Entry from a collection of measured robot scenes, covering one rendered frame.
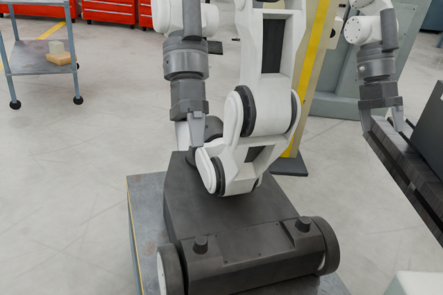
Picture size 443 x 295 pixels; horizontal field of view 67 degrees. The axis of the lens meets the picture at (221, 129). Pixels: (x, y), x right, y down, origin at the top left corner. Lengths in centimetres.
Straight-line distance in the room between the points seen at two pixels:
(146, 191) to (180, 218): 38
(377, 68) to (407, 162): 27
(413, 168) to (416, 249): 133
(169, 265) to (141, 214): 45
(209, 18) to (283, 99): 32
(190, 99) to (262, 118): 32
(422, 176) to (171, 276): 71
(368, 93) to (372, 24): 17
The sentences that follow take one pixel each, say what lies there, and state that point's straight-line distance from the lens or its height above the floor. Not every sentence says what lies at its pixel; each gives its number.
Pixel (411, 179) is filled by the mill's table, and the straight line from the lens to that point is 99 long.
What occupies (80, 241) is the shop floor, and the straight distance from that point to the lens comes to 193.
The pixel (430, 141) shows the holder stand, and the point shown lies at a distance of 103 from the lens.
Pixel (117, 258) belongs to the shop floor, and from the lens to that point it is 183.
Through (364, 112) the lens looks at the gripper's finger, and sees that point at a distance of 99.
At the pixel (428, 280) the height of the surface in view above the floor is 89.
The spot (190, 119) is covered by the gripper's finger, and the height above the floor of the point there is 114.
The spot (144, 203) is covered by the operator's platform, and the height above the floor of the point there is 40.
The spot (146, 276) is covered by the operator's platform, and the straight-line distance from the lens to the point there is 126.
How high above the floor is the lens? 144
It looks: 31 degrees down
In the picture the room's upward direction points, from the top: 7 degrees clockwise
